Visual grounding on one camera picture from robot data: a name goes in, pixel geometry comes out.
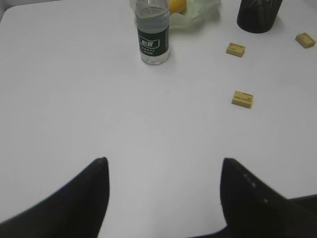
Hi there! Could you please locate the yellow mango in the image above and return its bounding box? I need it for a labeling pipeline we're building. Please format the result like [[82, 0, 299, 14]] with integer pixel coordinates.
[[168, 0, 187, 14]]

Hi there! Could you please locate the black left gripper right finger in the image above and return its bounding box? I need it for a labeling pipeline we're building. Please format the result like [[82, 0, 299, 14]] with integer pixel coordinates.
[[185, 158, 317, 238]]

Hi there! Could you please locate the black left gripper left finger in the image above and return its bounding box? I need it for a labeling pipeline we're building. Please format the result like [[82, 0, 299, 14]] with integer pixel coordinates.
[[0, 157, 109, 238]]

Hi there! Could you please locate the black mesh pen holder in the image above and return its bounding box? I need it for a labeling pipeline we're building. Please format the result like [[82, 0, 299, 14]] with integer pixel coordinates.
[[237, 0, 282, 34]]

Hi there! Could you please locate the pale green wavy plate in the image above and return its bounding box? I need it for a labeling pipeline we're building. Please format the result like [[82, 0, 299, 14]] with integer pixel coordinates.
[[129, 0, 221, 29]]

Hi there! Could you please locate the clear water bottle green label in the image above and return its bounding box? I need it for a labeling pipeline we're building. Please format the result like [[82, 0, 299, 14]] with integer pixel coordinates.
[[135, 0, 170, 65]]

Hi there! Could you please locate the yellow eraser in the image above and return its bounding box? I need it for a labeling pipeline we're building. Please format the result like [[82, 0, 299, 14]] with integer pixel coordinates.
[[226, 42, 246, 58], [231, 91, 254, 109], [295, 32, 316, 49]]

